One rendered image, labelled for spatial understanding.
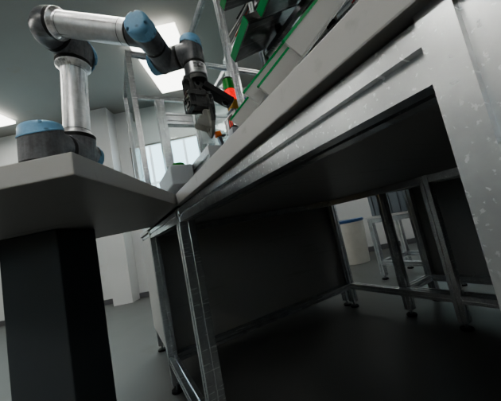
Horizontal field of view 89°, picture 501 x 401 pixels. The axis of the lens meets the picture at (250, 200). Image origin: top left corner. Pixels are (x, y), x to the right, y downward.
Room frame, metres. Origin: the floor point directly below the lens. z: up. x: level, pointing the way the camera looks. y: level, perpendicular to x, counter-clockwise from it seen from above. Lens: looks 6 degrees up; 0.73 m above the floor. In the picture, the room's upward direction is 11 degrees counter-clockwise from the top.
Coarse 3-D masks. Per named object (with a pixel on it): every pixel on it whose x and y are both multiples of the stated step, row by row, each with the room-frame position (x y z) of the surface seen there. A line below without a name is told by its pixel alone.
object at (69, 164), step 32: (32, 160) 0.29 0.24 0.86; (64, 160) 0.29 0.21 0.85; (0, 192) 0.30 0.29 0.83; (32, 192) 0.32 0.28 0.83; (64, 192) 0.35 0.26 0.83; (96, 192) 0.38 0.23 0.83; (128, 192) 0.43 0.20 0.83; (160, 192) 0.56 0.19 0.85; (0, 224) 0.48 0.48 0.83; (32, 224) 0.54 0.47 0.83; (64, 224) 0.63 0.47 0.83; (96, 224) 0.74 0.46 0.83; (128, 224) 0.90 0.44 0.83
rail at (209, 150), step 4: (208, 148) 0.63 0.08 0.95; (212, 148) 0.64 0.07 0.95; (216, 148) 0.64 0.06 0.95; (204, 152) 0.66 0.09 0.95; (208, 152) 0.64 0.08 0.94; (212, 152) 0.64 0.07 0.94; (200, 156) 0.69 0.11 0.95; (204, 156) 0.66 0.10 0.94; (208, 156) 0.66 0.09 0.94; (196, 160) 0.72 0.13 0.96; (200, 160) 0.69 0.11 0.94; (204, 160) 0.69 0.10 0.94; (192, 164) 0.76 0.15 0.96; (196, 164) 0.73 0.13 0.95; (200, 164) 0.72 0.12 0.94; (196, 168) 0.75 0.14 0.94
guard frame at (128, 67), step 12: (132, 72) 1.49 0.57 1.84; (240, 72) 1.90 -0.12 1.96; (252, 72) 1.93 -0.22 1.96; (132, 84) 1.49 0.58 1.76; (132, 96) 1.48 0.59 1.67; (144, 96) 1.99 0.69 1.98; (156, 96) 2.04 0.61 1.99; (132, 144) 1.92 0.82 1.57; (144, 144) 1.49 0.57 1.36; (132, 156) 1.92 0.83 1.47; (144, 156) 1.49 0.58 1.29; (144, 168) 1.48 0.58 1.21; (144, 228) 1.86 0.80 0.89
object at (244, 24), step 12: (312, 0) 0.61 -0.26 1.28; (252, 12) 0.54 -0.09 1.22; (288, 12) 0.59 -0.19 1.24; (240, 24) 0.56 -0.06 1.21; (252, 24) 0.54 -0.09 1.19; (264, 24) 0.57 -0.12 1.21; (276, 24) 0.61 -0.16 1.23; (240, 36) 0.58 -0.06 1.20; (252, 36) 0.59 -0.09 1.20; (264, 36) 0.62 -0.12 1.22; (240, 48) 0.61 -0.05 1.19; (252, 48) 0.64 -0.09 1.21; (264, 48) 0.69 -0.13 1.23
